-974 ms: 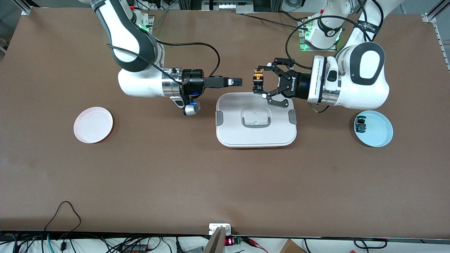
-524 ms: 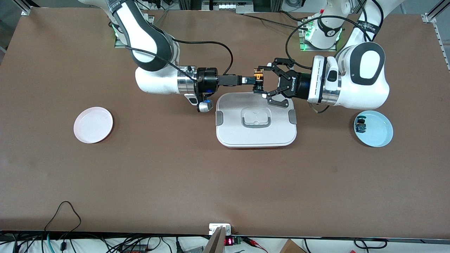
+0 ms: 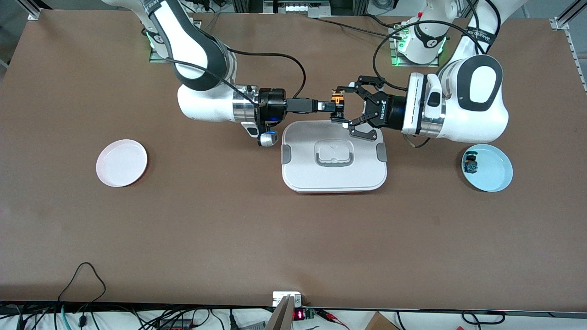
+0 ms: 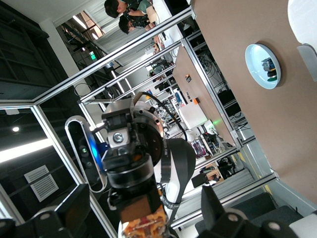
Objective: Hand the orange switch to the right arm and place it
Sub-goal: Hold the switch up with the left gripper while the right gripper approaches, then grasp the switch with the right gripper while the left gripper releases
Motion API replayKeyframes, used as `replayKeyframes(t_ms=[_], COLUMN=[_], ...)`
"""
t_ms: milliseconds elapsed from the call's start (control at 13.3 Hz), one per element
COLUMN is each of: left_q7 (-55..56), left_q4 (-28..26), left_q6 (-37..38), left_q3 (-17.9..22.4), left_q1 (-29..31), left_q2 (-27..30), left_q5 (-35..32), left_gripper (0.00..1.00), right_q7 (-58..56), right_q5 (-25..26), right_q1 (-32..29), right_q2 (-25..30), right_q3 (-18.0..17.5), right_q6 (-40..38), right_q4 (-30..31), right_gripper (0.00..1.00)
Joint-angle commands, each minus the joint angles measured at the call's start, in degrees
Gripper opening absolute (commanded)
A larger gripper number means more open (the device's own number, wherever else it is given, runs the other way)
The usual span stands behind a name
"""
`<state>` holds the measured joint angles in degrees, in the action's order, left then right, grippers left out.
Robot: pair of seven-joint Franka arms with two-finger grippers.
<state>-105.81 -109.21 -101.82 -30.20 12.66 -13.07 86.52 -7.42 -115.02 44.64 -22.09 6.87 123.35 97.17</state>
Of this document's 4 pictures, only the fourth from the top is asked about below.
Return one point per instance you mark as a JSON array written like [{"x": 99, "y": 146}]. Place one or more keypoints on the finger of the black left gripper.
[{"x": 114, "y": 198}]

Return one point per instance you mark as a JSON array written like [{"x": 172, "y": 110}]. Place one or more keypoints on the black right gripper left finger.
[{"x": 74, "y": 210}]

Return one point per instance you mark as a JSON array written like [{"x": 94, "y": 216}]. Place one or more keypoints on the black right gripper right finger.
[{"x": 213, "y": 215}]

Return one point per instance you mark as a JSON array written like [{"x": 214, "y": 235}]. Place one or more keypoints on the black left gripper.
[{"x": 151, "y": 124}]

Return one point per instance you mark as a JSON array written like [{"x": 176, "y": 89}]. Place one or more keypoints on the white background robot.
[{"x": 190, "y": 136}]

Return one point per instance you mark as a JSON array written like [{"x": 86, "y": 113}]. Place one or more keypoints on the ceiling light strip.
[{"x": 19, "y": 151}]

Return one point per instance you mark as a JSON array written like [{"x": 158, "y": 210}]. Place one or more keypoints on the green exit sign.
[{"x": 92, "y": 55}]

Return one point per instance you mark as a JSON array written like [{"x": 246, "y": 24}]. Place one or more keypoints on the neighbouring brown table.
[{"x": 195, "y": 81}]

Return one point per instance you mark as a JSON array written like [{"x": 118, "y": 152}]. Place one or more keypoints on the person with black hair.
[
  {"x": 125, "y": 26},
  {"x": 111, "y": 8}
]

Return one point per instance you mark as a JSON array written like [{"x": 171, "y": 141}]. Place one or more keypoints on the light blue round plate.
[{"x": 255, "y": 67}]

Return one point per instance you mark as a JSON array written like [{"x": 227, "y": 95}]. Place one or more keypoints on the white lunch box grey latches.
[{"x": 304, "y": 19}]

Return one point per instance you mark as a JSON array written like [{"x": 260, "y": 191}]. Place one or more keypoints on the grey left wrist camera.
[{"x": 79, "y": 138}]

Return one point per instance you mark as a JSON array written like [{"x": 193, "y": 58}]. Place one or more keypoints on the white wall vent grille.
[{"x": 40, "y": 183}]

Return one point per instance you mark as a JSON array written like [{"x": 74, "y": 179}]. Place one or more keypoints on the long aluminium frame beam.
[{"x": 111, "y": 56}]

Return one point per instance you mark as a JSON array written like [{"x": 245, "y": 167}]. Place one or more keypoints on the green mushroom push-button switch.
[{"x": 270, "y": 72}]

